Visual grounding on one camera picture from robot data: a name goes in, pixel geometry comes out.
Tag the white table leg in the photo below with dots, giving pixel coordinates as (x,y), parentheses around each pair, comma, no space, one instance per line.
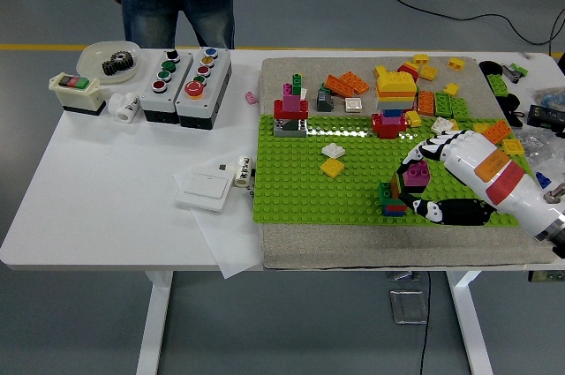
(152,331)
(470,331)

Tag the red pink green brick tower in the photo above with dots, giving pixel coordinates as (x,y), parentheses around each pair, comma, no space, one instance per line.
(290,103)

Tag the magenta toy brick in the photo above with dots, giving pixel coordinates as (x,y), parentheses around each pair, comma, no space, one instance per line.
(417,174)

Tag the white pipe tee fitting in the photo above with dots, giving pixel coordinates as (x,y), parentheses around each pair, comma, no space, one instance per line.
(121,108)

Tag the clear plastic bag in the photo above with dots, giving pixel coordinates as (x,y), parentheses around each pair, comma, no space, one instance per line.
(540,145)

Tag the person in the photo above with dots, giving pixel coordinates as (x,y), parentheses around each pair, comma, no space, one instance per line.
(176,9)

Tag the white paper sheet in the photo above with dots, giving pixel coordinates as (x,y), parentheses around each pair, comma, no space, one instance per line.
(229,247)

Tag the small pink brick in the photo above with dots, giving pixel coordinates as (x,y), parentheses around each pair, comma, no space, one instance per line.
(251,98)

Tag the grey foam mat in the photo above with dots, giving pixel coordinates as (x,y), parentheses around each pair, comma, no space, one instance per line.
(397,247)

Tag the desk height control panel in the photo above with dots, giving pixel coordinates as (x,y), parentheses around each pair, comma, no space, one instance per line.
(547,276)

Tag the red and yellow brick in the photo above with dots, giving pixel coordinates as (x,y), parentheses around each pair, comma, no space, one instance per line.
(408,68)

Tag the green studded baseplate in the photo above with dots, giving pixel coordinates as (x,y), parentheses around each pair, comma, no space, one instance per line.
(309,189)

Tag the grey metal bracket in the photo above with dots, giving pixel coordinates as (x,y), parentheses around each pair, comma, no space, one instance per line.
(404,276)

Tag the grey emergency-stop control box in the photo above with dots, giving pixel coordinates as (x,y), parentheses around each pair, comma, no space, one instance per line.
(212,92)

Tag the black metal gear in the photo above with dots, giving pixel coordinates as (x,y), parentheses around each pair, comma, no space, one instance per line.
(117,64)

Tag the orange long toy brick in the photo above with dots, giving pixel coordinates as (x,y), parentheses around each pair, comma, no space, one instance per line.
(355,82)
(496,131)
(427,102)
(337,84)

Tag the small yellow toy brick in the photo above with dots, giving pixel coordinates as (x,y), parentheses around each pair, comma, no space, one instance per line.
(451,89)
(428,72)
(456,63)
(420,58)

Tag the brick tower with yellow roof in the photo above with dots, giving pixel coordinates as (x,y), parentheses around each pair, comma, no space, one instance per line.
(395,84)

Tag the white toy brick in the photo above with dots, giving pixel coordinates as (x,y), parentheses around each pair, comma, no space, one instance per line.
(441,124)

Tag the white wall switch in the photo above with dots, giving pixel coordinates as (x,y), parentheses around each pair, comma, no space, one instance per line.
(205,187)

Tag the lime green long brick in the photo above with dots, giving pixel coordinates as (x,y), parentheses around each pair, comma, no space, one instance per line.
(499,84)
(442,103)

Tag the bag of blue parts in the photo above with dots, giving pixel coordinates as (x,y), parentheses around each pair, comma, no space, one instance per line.
(549,96)

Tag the dark grey slope brick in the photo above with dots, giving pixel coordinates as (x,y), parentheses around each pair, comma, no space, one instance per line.
(325,102)

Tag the grey four-button control box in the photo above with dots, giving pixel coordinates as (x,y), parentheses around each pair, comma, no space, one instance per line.
(150,103)

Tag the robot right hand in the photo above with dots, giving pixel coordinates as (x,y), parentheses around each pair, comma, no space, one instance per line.
(481,159)

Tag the beige red-green switch box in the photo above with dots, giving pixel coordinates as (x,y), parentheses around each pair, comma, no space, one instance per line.
(79,99)

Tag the white printed label roll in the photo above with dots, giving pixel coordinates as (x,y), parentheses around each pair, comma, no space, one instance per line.
(242,172)

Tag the green toy brick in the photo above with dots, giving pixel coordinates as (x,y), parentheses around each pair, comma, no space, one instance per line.
(460,109)

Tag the metal floor outlet cover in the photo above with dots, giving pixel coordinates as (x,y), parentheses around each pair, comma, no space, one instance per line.
(408,306)

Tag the black electronic device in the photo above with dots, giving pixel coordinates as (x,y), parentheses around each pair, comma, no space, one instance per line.
(545,114)

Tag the white plastic dish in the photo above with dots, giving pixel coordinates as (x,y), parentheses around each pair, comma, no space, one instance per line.
(92,57)

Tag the yellow flat square brick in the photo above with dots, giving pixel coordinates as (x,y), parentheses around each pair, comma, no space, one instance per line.
(514,147)
(332,167)

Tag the brick stack with black brick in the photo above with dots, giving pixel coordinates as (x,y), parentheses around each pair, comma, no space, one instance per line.
(385,192)

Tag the small blue brick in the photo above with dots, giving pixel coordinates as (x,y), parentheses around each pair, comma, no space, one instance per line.
(543,180)

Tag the white flat square brick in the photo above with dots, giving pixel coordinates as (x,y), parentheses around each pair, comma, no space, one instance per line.
(353,104)
(333,150)

